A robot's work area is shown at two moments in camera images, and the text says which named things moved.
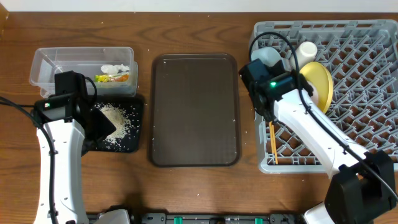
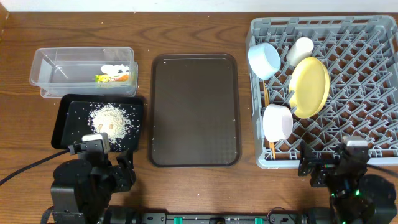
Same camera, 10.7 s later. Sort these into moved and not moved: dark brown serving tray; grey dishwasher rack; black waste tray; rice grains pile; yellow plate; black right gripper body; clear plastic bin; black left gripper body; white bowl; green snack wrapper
Moved: yellow plate; black right gripper body; black left gripper body; white bowl
Not moved: rice grains pile; clear plastic bin; black waste tray; grey dishwasher rack; green snack wrapper; dark brown serving tray
